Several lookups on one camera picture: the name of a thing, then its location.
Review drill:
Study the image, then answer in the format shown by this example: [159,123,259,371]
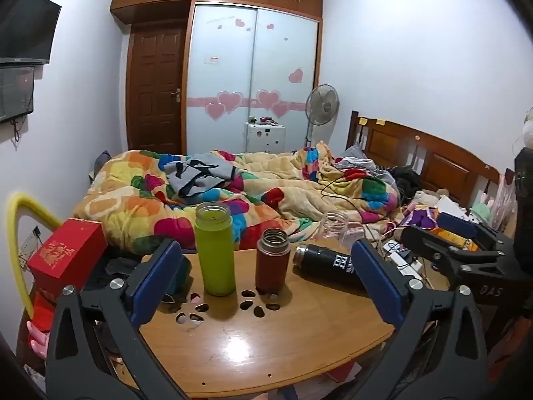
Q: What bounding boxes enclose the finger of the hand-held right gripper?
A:
[400,225,473,297]
[437,212,517,255]

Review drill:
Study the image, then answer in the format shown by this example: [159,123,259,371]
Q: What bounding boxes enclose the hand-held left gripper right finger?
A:
[351,238,490,400]

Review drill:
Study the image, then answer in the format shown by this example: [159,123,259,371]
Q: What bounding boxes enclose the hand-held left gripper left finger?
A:
[45,238,187,400]

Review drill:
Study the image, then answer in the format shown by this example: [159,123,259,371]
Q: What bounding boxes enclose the black thermos cup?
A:
[292,244,368,289]

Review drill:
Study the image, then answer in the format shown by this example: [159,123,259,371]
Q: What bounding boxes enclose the green cup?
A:
[194,202,237,297]

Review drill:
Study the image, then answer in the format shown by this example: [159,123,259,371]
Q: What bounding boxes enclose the clear plastic cup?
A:
[319,211,365,243]

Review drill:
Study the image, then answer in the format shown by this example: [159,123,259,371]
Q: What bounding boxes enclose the brown steel cup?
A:
[255,228,291,295]

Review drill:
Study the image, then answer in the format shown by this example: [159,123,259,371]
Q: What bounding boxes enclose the green plush rabbit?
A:
[468,201,495,222]

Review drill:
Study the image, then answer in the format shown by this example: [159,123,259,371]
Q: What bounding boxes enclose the purple plush toy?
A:
[402,203,440,231]

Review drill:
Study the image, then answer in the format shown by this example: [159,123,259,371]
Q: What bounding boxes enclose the white power strip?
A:
[381,239,424,278]

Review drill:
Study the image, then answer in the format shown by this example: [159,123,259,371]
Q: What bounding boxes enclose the clear plastic bag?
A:
[493,169,518,231]

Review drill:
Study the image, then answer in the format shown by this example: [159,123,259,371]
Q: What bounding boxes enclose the wooden bed headboard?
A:
[345,110,500,210]

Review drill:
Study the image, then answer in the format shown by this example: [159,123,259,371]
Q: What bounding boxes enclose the black clothes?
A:
[389,166,424,199]

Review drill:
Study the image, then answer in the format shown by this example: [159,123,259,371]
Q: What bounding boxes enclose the colourful patterned blanket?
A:
[73,142,401,256]

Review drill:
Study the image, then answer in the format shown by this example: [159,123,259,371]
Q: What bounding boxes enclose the red gift box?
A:
[27,218,110,297]

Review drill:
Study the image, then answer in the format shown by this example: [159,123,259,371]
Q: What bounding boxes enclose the grey striped cloth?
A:
[333,145,396,185]

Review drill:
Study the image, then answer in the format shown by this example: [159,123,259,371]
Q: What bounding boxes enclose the grey garment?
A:
[164,153,243,199]

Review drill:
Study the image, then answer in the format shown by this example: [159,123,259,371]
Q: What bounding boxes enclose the pink toy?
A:
[26,321,51,360]

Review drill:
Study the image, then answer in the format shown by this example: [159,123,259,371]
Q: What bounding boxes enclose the standing fan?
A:
[304,84,340,149]

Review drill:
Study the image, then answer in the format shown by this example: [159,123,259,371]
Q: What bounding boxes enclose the white small appliance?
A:
[245,116,287,154]

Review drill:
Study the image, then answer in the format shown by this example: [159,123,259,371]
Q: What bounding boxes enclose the brown wooden door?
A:
[127,25,186,157]

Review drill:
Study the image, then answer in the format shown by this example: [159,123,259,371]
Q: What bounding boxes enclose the black framed screen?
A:
[0,66,36,124]

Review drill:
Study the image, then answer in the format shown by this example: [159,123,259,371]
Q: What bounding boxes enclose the wardrobe with heart stickers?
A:
[110,0,324,155]

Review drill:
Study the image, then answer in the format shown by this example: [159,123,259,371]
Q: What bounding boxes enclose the black cable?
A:
[318,166,377,211]

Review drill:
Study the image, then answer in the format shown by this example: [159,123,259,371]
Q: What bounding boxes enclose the yellow hose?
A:
[7,192,64,318]

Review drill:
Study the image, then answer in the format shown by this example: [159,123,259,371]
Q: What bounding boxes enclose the black wall television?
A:
[0,0,62,66]

